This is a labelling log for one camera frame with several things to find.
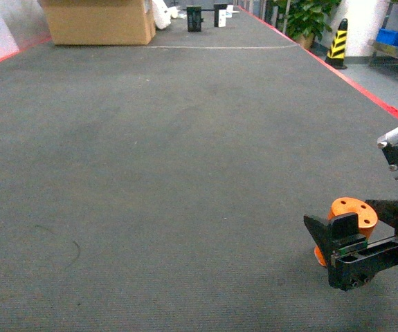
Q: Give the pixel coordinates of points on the black and white box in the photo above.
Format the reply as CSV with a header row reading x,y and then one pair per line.
x,y
222,11

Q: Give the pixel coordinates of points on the white foam packaging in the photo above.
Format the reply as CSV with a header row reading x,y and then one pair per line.
x,y
163,14

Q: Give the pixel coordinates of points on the large cardboard box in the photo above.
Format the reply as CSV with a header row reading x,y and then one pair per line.
x,y
100,23

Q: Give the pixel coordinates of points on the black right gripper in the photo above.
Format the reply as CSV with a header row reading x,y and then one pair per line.
x,y
358,269

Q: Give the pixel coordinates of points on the potted green plant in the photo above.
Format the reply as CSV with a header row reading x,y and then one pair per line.
x,y
305,21

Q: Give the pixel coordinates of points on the orange cylindrical cap 4680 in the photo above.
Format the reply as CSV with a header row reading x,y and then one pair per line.
x,y
343,232

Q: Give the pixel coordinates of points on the yellow black traffic cone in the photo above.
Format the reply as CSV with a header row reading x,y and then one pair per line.
x,y
336,54

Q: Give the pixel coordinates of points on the gray conveyor belt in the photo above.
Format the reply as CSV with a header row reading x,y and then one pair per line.
x,y
163,187

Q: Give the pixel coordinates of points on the black box left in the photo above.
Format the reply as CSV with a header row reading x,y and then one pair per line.
x,y
194,19

